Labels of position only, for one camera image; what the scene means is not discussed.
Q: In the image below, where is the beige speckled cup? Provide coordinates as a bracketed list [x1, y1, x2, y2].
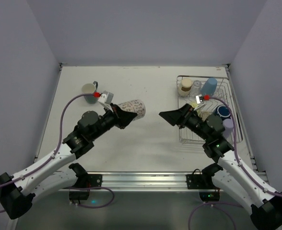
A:
[200, 111, 212, 121]

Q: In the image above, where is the floral mug orange inside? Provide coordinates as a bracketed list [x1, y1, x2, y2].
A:
[118, 99, 146, 121]

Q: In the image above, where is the cream tumbler brown band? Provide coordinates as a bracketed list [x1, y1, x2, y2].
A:
[177, 78, 192, 97]

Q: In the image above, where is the dark blue mug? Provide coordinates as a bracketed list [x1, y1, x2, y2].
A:
[213, 104, 231, 121]

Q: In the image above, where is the lavender plastic cup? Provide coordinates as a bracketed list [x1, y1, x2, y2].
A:
[223, 118, 234, 138]

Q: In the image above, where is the grey teal mug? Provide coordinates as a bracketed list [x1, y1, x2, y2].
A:
[82, 81, 98, 104]

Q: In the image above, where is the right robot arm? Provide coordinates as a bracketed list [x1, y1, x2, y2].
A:
[159, 104, 282, 230]

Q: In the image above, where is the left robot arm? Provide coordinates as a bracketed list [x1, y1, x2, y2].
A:
[0, 100, 146, 219]

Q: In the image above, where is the clear glass cup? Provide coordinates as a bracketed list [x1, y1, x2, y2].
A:
[190, 80, 202, 97]

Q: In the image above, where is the light blue plastic cup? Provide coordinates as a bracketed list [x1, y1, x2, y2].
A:
[200, 78, 218, 97]

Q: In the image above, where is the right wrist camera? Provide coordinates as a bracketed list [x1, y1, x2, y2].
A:
[194, 94, 210, 111]

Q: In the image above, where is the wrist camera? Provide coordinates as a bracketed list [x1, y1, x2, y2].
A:
[194, 94, 210, 111]
[98, 91, 114, 110]

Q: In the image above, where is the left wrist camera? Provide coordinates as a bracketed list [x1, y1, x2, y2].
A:
[98, 91, 114, 110]

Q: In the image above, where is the wire dish rack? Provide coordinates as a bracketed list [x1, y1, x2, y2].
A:
[176, 75, 243, 145]

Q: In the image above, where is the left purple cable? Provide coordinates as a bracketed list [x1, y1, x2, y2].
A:
[0, 92, 115, 215]

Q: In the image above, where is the purple cable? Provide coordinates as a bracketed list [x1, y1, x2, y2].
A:
[188, 94, 282, 230]
[0, 92, 115, 215]

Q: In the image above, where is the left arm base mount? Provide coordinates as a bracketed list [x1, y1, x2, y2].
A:
[69, 163, 102, 204]

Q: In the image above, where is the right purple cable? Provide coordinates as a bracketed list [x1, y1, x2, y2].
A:
[188, 94, 282, 230]

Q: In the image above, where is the aluminium mounting rail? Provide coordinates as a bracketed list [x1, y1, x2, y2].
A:
[18, 171, 269, 192]

